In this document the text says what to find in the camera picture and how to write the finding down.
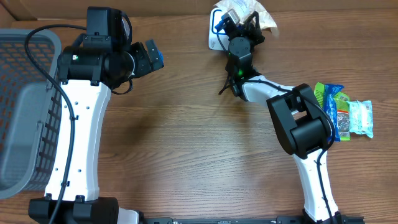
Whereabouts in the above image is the teal snack packet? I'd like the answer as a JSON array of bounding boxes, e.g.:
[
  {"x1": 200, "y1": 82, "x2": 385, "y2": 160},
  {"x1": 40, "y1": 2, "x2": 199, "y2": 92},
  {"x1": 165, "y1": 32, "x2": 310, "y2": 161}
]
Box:
[{"x1": 348, "y1": 100, "x2": 374, "y2": 138}]

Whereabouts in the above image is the beige cookie pouch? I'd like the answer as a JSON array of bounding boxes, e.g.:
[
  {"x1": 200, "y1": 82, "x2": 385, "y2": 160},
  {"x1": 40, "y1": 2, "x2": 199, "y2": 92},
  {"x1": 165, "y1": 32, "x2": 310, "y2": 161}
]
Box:
[{"x1": 214, "y1": 0, "x2": 279, "y2": 36}]

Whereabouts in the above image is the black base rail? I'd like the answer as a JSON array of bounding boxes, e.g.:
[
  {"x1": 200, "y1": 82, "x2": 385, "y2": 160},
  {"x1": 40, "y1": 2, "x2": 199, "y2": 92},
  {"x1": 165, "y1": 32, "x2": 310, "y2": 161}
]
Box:
[{"x1": 133, "y1": 216, "x2": 365, "y2": 224}]

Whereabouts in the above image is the blue cookie packet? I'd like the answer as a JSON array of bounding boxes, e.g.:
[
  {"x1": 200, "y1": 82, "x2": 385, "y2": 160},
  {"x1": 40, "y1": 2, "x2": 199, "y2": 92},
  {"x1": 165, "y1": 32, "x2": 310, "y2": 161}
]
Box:
[{"x1": 323, "y1": 84, "x2": 344, "y2": 142}]

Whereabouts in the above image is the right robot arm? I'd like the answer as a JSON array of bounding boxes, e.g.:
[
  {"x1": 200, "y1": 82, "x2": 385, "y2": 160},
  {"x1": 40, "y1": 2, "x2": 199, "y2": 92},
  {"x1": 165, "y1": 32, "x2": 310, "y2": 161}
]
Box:
[{"x1": 215, "y1": 9, "x2": 345, "y2": 223}]

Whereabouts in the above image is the grey plastic shopping basket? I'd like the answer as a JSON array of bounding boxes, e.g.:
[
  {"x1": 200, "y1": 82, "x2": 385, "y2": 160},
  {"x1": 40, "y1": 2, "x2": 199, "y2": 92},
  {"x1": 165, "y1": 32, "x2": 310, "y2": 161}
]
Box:
[{"x1": 1, "y1": 29, "x2": 62, "y2": 199}]

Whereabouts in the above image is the white barcode scanner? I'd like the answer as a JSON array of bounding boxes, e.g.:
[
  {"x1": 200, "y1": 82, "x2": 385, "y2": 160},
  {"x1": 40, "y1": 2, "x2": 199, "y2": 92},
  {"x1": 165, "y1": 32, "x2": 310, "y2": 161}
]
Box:
[{"x1": 208, "y1": 7, "x2": 229, "y2": 50}]

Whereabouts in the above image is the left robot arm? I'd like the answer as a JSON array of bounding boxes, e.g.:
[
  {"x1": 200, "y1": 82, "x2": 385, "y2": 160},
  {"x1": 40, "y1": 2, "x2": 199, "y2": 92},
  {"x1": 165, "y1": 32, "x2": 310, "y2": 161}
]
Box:
[{"x1": 28, "y1": 7, "x2": 164, "y2": 224}]

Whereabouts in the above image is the green gummy candy bag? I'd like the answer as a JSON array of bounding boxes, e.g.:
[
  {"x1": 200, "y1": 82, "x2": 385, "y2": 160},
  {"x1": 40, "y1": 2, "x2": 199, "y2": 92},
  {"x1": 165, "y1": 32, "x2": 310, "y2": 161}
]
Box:
[{"x1": 314, "y1": 82, "x2": 350, "y2": 141}]

